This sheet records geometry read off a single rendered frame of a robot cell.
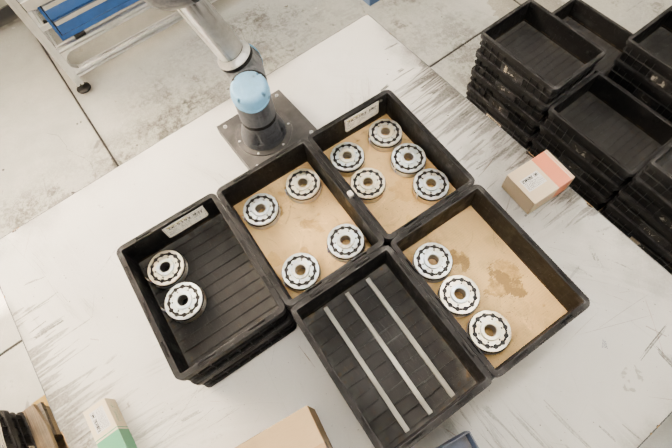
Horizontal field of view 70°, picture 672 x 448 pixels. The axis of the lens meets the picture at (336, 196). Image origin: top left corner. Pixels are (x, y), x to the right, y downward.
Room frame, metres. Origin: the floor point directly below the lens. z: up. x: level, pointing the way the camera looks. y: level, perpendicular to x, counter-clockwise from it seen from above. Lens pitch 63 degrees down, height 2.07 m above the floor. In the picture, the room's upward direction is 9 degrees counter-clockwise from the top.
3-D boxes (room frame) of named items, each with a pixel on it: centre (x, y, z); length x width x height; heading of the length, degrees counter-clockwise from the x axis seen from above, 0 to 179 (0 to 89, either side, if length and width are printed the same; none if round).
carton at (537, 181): (0.63, -0.62, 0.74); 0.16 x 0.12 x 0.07; 115
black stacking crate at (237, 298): (0.41, 0.38, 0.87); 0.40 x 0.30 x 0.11; 26
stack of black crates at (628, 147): (0.96, -1.12, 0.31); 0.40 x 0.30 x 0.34; 29
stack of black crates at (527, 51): (1.30, -0.91, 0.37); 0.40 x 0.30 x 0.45; 29
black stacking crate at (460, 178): (0.68, -0.16, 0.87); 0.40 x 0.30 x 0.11; 26
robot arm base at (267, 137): (0.96, 0.21, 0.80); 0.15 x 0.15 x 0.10
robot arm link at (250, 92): (0.97, 0.21, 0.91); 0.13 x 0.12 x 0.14; 7
